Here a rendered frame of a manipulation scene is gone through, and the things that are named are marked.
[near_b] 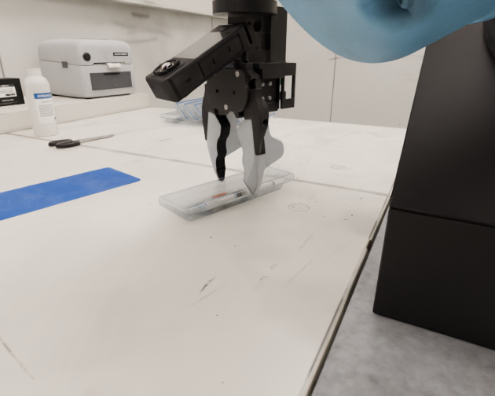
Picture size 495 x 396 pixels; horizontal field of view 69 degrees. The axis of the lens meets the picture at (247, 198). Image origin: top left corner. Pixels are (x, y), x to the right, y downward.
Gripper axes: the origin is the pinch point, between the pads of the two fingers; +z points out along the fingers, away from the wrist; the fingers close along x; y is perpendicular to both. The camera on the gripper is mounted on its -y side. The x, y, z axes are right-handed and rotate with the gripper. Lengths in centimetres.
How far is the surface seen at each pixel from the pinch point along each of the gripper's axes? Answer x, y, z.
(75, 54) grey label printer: 83, 13, -14
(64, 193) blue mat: 17.2, -15.1, 2.8
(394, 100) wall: 67, 184, 12
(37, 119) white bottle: 58, -7, -1
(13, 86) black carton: 83, -5, -6
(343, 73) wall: 97, 174, -3
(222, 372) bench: -20.0, -18.2, 2.8
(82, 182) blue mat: 20.1, -11.7, 2.8
